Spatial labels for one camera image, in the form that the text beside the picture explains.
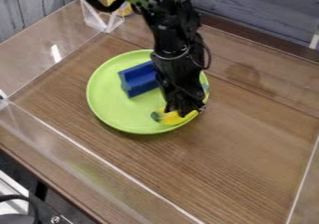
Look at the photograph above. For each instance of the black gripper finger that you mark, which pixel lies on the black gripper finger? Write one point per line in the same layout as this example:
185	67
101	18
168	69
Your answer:
170	97
189	103

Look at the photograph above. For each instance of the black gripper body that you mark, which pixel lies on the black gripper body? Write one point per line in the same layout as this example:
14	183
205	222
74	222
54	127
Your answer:
178	70

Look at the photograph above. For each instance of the yellow toy banana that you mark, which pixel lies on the yellow toy banana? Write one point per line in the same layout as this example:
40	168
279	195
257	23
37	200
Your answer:
170	118

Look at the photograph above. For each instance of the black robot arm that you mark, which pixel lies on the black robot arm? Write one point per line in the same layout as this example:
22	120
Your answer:
172	21

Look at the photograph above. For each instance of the green round plate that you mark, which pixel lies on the green round plate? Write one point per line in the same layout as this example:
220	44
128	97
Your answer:
122	113

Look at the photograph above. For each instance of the blue plastic block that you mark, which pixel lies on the blue plastic block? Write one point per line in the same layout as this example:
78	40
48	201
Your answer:
138	79

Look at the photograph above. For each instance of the yellow labelled tin can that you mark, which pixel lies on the yellow labelled tin can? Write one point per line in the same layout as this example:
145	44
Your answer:
124	10

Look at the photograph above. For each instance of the clear acrylic tray wall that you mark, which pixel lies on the clear acrylic tray wall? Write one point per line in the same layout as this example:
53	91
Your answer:
228	169

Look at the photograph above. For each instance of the clear acrylic corner bracket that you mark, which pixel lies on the clear acrylic corner bracket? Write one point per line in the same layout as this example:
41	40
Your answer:
104	22

